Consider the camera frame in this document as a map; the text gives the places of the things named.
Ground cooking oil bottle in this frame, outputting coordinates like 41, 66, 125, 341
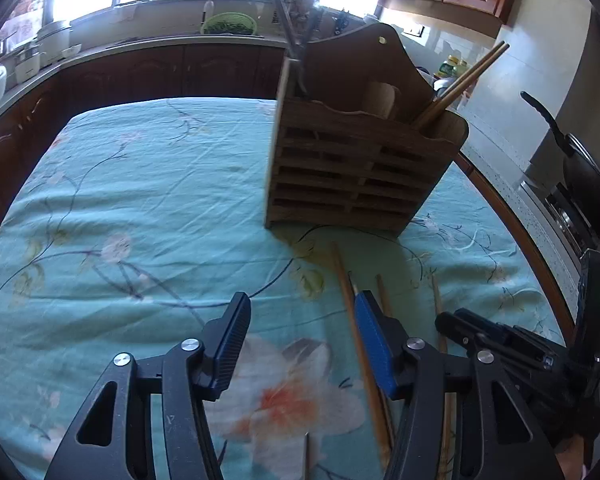
437, 57, 468, 81

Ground grey metal utensils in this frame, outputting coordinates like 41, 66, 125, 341
261, 0, 306, 61

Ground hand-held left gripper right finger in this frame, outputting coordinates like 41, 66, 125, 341
354, 290, 566, 480

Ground wooden utensil holder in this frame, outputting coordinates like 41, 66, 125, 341
264, 22, 470, 235

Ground black wok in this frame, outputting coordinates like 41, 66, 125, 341
520, 91, 600, 245

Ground large white cooker pot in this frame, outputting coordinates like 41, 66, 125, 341
35, 20, 73, 63

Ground small white steamer pot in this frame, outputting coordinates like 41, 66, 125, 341
12, 45, 41, 83

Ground teal floral tablecloth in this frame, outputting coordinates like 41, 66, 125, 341
0, 96, 566, 480

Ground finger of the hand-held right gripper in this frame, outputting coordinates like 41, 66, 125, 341
455, 308, 568, 376
435, 311, 482, 356

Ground wooden chopstick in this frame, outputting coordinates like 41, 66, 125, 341
412, 41, 505, 126
422, 44, 511, 131
376, 274, 394, 317
431, 274, 456, 480
330, 242, 393, 468

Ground tropical wall poster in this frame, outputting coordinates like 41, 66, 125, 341
0, 0, 53, 41

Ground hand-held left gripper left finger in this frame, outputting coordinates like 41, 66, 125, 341
44, 291, 253, 480

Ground gas stove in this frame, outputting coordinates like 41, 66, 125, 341
522, 182, 600, 271

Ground green colander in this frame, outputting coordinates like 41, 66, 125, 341
201, 12, 259, 37

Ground person's right hand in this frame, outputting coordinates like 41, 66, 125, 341
555, 435, 588, 480

